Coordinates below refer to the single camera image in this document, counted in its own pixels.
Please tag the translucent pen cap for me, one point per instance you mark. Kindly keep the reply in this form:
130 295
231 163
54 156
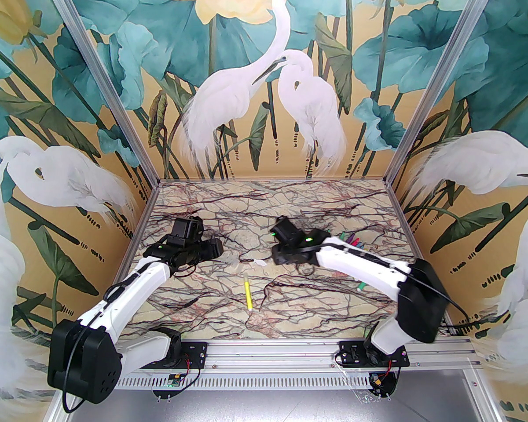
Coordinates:
236 263

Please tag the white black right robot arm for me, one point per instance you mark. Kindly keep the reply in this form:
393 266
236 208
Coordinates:
361 266

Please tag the yellow marker pen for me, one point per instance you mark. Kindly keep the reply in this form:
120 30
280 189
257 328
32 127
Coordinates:
248 297

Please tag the white paper scrap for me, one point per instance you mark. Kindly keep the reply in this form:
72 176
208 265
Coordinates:
259 262

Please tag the small green circuit board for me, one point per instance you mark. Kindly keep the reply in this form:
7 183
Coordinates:
174 381

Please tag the perforated grey metal panel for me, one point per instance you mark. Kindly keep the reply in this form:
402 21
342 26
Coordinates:
268 405

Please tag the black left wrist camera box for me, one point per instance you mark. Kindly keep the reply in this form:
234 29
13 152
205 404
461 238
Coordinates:
187 232

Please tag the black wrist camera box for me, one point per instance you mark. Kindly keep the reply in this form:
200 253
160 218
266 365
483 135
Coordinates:
187 232
284 226

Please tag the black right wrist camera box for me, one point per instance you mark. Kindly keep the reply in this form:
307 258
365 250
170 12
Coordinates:
284 226

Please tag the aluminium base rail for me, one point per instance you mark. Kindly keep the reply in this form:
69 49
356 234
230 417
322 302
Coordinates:
268 354

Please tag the black round connector bracket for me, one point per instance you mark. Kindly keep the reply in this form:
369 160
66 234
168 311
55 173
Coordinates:
380 385

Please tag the aluminium frame post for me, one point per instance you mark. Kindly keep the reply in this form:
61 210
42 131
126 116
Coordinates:
105 81
438 81

